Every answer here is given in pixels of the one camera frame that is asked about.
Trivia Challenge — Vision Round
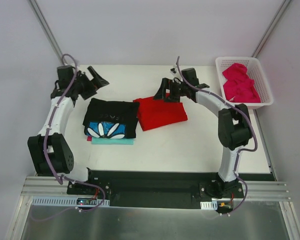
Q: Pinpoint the black flower t shirt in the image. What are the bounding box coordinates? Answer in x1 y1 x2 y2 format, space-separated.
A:
82 98 140 139

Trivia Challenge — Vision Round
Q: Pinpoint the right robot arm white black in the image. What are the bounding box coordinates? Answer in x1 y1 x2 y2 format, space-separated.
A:
153 67 255 199

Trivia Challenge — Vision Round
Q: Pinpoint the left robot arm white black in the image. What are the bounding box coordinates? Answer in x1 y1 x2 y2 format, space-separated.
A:
27 65 109 195

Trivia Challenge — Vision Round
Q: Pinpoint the crumpled magenta t shirt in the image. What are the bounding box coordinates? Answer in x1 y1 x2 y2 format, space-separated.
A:
222 63 261 104

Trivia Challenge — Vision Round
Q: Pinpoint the white plastic basket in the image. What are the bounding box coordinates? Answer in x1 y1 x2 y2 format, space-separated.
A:
215 56 274 109

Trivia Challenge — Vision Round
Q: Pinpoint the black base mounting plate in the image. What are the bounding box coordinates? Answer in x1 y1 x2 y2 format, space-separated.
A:
66 168 276 208

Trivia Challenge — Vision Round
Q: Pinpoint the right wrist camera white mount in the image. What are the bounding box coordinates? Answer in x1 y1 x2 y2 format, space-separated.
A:
170 67 179 76

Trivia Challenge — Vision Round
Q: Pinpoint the left aluminium corner post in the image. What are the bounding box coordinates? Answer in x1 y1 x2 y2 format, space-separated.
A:
27 0 63 63

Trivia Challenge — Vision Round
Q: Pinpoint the aluminium corner post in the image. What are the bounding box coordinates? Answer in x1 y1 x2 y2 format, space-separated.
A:
27 0 63 63
251 0 293 58

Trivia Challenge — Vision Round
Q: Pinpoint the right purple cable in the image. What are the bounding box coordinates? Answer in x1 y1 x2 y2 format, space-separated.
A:
175 56 260 218

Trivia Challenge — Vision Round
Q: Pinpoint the right white cable duct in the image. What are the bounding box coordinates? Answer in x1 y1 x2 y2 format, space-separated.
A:
200 200 218 211

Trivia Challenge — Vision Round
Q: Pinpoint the white cable duct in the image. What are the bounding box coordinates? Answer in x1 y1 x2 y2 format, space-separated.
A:
32 196 110 208
200 200 218 211

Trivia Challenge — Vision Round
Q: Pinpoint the aluminium front frame rail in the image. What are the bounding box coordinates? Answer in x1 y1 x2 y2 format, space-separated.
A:
20 176 292 202

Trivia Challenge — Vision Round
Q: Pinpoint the left white cable duct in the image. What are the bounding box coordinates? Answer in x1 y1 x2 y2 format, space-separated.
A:
32 196 110 208

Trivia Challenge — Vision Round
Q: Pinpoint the right aluminium corner post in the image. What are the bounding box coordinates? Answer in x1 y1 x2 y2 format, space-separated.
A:
251 0 293 58

